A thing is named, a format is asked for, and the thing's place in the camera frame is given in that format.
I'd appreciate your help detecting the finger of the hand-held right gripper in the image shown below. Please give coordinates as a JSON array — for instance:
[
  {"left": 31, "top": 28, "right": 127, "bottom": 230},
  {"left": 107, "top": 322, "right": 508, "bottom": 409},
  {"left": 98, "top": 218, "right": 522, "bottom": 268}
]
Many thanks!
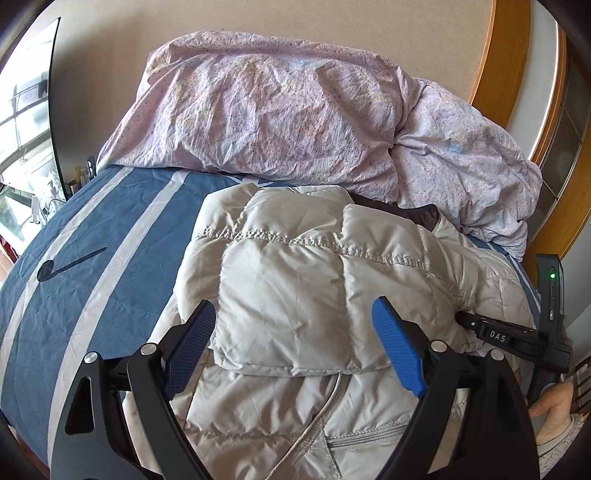
[{"left": 455, "top": 311, "right": 539, "bottom": 354}]

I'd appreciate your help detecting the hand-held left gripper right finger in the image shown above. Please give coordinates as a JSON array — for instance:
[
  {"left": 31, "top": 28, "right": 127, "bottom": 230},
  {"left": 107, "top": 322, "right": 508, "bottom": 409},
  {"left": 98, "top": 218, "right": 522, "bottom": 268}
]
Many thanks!
[{"left": 372, "top": 295, "right": 541, "bottom": 480}]

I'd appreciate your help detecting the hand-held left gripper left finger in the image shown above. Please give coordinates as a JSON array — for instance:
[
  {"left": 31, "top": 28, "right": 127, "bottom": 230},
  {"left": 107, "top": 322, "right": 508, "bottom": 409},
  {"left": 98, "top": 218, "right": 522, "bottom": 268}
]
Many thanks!
[{"left": 50, "top": 300, "right": 218, "bottom": 480}]

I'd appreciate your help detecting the beige puffer jacket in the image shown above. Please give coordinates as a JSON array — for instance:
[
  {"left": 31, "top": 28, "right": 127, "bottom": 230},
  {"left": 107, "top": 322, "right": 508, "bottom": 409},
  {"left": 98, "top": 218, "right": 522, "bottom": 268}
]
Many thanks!
[{"left": 168, "top": 185, "right": 542, "bottom": 480}]

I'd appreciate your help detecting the person's right forearm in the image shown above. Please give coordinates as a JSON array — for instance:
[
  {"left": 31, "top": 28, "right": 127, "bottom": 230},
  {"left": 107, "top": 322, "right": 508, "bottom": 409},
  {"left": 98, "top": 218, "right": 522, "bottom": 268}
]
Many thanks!
[{"left": 534, "top": 413, "right": 588, "bottom": 472}]

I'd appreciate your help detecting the person's right hand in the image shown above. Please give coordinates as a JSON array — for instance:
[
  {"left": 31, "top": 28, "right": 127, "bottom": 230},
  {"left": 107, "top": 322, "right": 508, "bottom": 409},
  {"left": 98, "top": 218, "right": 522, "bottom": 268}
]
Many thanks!
[{"left": 527, "top": 379, "right": 579, "bottom": 446}]

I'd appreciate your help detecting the blue white striped bed sheet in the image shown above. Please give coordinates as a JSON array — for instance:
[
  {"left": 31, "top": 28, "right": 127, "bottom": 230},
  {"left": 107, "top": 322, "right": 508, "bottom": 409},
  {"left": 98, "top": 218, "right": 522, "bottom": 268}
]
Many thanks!
[{"left": 0, "top": 165, "right": 546, "bottom": 480}]

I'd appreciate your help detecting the wooden glass panel door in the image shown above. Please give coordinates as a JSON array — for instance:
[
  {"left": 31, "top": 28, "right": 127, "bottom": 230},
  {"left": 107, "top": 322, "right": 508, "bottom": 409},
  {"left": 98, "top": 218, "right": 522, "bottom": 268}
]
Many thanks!
[{"left": 526, "top": 21, "right": 591, "bottom": 282}]

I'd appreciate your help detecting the pink floral duvet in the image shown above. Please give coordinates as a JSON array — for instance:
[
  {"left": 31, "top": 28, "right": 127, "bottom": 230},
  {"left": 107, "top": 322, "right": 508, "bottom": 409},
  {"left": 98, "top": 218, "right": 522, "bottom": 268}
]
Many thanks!
[{"left": 97, "top": 30, "right": 544, "bottom": 262}]

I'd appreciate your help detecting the window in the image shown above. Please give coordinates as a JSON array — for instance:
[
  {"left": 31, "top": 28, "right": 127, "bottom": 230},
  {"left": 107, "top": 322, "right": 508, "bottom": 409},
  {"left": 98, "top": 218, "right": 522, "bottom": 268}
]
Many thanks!
[{"left": 0, "top": 18, "right": 63, "bottom": 245}]

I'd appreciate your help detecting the wooden door frame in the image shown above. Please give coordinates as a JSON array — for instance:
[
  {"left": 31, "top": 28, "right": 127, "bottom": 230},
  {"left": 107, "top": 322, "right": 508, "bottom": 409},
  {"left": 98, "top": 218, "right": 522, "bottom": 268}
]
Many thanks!
[{"left": 468, "top": 0, "right": 533, "bottom": 132}]

